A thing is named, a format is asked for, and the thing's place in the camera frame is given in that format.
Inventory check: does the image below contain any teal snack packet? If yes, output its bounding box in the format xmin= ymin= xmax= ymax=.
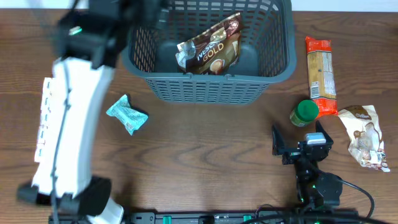
xmin=106 ymin=95 xmax=148 ymax=136

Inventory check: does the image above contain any brown Nescafe Gold pouch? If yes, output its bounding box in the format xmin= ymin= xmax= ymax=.
xmin=175 ymin=12 xmax=244 ymax=75

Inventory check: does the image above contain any white tissue multipack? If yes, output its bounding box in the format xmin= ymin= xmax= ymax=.
xmin=34 ymin=77 xmax=54 ymax=163

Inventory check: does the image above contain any black cable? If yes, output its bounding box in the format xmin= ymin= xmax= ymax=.
xmin=338 ymin=179 xmax=375 ymax=219

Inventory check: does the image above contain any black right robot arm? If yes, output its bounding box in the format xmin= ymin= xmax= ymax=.
xmin=272 ymin=121 xmax=343 ymax=209

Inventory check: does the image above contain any grey plastic basket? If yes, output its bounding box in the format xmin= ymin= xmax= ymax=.
xmin=121 ymin=0 xmax=297 ymax=105

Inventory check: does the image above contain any green lid jar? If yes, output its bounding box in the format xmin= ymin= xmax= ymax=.
xmin=290 ymin=100 xmax=319 ymax=127

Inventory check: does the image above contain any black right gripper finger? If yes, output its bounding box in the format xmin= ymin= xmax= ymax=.
xmin=272 ymin=125 xmax=285 ymax=156
xmin=315 ymin=121 xmax=332 ymax=144

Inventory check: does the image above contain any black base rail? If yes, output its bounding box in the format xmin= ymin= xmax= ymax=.
xmin=58 ymin=210 xmax=359 ymax=224

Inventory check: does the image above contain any orange pasta package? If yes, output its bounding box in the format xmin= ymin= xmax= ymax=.
xmin=305 ymin=36 xmax=338 ymax=118

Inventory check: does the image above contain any beige brown snack bag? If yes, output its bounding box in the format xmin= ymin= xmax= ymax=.
xmin=338 ymin=105 xmax=390 ymax=172

